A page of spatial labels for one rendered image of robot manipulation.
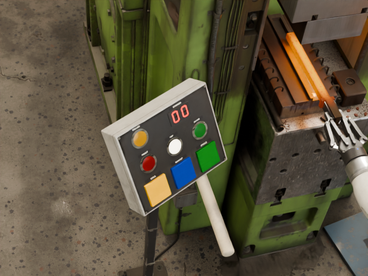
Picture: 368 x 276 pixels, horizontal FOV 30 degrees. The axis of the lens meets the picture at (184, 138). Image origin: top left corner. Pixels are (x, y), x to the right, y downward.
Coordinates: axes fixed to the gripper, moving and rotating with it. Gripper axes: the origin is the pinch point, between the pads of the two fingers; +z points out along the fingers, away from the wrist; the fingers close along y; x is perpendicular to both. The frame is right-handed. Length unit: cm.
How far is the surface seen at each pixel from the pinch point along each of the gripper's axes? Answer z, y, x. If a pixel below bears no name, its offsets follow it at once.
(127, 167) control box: -11, -71, 7
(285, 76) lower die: 21.5, -7.0, -5.8
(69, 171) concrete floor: 64, -79, -107
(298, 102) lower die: 9.5, -6.9, -5.3
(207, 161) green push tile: -7.7, -44.4, -3.6
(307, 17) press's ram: 11.1, -12.9, 33.9
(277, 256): -2, 2, -103
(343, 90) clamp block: 12.0, 11.5, -6.5
